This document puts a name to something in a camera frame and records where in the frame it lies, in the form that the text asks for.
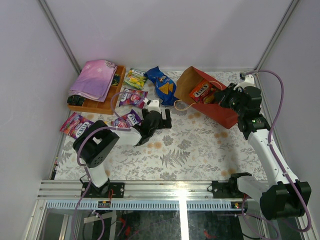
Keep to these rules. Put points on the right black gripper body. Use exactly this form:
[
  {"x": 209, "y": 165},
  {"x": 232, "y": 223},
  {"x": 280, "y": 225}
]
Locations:
[{"x": 231, "y": 98}]

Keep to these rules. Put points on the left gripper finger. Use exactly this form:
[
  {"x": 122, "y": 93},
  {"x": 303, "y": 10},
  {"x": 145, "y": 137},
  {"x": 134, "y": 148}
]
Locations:
[
  {"x": 144, "y": 112},
  {"x": 166, "y": 119}
]

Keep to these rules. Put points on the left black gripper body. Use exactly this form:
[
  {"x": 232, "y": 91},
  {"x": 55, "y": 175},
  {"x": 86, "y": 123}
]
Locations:
[{"x": 162, "y": 120}]

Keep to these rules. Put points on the blue tortilla chips bag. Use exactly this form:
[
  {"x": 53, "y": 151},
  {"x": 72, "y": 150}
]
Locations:
[{"x": 165, "y": 87}]

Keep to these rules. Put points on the green Fox's candy bag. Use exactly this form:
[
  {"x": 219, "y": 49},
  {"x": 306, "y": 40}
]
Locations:
[{"x": 136, "y": 78}]

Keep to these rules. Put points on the wooden organizer tray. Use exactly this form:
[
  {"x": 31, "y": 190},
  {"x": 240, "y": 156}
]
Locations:
[{"x": 90, "y": 106}]

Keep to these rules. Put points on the red paper bag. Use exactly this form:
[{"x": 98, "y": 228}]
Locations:
[{"x": 189, "y": 79}]

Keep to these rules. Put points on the purple Fox's candy bag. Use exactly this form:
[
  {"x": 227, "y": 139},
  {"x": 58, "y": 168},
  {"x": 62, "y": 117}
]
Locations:
[{"x": 75, "y": 125}]

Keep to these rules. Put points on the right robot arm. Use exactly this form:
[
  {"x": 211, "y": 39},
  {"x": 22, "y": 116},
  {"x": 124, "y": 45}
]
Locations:
[{"x": 284, "y": 196}]

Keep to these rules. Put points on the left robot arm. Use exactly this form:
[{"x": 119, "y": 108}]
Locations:
[{"x": 95, "y": 144}]

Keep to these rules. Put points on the orange Fox's candy bag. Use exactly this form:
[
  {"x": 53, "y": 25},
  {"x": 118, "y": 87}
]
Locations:
[{"x": 203, "y": 93}]

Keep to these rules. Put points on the folded purple cloth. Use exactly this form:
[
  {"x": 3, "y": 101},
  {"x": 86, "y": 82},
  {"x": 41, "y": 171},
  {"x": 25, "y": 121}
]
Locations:
[{"x": 95, "y": 80}]

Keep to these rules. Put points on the dark patterned cloth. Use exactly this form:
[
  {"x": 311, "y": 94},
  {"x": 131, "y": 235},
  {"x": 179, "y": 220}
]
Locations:
[{"x": 75, "y": 100}]

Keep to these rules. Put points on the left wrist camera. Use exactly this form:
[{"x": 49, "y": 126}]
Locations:
[{"x": 152, "y": 105}]

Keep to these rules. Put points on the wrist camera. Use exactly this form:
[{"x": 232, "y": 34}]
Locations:
[
  {"x": 248, "y": 80},
  {"x": 152, "y": 105}
]

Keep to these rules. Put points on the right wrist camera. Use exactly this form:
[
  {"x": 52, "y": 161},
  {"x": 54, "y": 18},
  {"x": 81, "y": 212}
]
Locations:
[{"x": 248, "y": 80}]

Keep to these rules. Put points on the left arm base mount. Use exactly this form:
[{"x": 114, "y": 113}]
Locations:
[{"x": 110, "y": 190}]

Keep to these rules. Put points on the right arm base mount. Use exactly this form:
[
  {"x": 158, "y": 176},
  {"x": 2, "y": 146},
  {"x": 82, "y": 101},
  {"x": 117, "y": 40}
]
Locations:
[{"x": 225, "y": 190}]

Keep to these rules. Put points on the aluminium frame rail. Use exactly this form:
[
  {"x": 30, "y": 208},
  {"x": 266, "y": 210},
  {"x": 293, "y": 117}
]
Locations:
[{"x": 138, "y": 195}]

